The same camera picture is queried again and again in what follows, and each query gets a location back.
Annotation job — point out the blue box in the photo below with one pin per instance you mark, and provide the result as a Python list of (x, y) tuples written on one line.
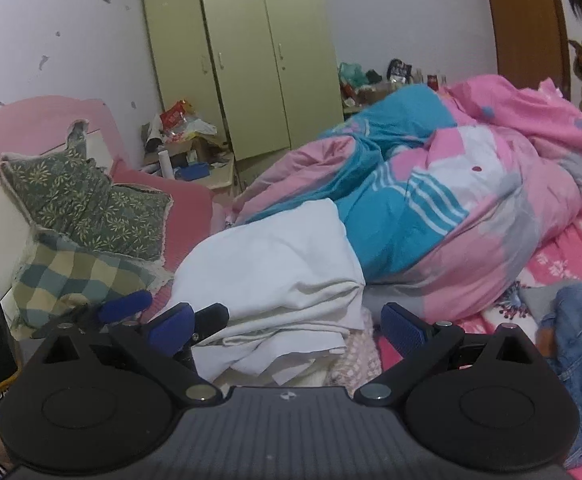
[(193, 171)]

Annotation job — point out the cardboard box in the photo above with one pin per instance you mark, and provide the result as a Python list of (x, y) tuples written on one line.
[(196, 147)]

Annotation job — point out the brown box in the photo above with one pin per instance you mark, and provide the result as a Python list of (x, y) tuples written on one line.
[(371, 95)]

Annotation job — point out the pink floral bed blanket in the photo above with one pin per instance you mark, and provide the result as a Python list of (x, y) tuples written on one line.
[(571, 255)]

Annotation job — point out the pink headboard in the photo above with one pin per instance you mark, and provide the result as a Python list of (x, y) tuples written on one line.
[(21, 115)]

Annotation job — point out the green leaf print pillow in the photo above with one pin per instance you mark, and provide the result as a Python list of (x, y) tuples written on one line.
[(86, 200)]

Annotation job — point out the pale green wardrobe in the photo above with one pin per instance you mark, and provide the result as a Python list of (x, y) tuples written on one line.
[(251, 60)]

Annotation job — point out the pink dotted cloth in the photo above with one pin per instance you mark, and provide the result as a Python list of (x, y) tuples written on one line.
[(356, 360)]

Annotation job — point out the red can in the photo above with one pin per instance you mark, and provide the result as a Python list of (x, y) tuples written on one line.
[(431, 81)]

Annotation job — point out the red snack bag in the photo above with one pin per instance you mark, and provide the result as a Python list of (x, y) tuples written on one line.
[(176, 115)]

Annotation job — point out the light grey garment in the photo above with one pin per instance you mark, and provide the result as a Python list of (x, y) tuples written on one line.
[(541, 300)]

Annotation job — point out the brown wooden door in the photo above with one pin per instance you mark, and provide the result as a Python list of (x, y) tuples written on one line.
[(526, 25)]

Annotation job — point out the black printed bag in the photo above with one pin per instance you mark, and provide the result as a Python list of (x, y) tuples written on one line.
[(398, 69)]

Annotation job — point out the green plastic bag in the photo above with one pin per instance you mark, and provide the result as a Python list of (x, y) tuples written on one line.
[(352, 74)]

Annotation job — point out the white sweatshirt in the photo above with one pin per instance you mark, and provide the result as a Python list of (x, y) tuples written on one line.
[(281, 270)]

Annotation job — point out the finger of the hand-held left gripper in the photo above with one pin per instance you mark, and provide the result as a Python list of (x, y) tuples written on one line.
[(126, 305), (211, 317)]

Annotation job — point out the beige nightstand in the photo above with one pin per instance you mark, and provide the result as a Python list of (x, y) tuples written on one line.
[(216, 180)]

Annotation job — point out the checked pillow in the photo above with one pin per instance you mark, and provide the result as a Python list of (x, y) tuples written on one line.
[(81, 280)]

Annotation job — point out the white roll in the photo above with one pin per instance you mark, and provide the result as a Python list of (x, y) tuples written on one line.
[(166, 162)]

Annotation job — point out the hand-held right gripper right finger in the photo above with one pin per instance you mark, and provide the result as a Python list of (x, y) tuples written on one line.
[(401, 327)]

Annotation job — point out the blue denim jeans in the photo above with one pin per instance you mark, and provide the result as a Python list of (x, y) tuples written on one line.
[(581, 350)]

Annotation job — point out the clear plastic bag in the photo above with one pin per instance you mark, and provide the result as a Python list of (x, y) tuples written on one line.
[(193, 127)]

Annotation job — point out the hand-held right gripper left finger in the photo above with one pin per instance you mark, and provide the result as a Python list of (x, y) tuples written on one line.
[(173, 325)]

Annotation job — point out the pink patchwork quilt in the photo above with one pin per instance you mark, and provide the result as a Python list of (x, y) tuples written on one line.
[(446, 185)]

